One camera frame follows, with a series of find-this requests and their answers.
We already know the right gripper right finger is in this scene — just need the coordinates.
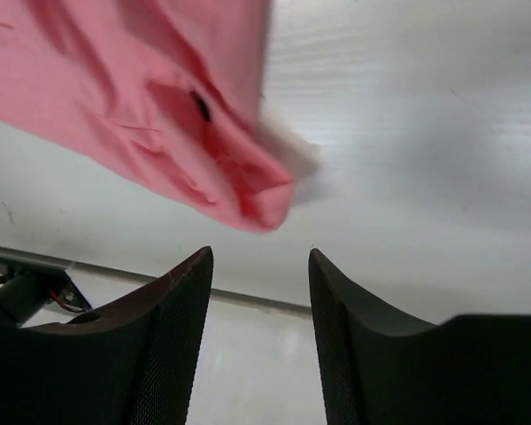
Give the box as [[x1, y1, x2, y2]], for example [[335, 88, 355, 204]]
[[308, 249, 531, 424]]

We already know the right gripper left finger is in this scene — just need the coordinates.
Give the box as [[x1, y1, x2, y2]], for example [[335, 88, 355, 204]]
[[0, 247, 213, 424]]

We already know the light pink t shirt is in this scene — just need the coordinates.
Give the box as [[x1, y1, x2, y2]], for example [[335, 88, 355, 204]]
[[0, 0, 295, 232]]

